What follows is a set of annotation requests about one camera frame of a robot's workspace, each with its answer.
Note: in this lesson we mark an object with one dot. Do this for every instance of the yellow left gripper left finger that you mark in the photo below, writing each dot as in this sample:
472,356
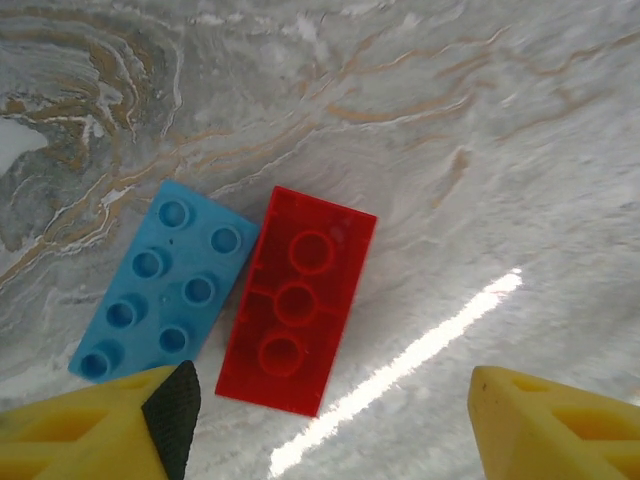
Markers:
75,435

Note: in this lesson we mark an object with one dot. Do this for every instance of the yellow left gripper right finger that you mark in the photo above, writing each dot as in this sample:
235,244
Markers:
560,435

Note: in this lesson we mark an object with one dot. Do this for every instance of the blue two-by-four lego brick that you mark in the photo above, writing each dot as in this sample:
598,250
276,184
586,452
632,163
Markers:
165,280

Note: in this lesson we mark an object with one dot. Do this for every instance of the red two-by-four lego brick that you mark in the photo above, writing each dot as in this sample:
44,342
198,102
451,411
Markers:
300,305

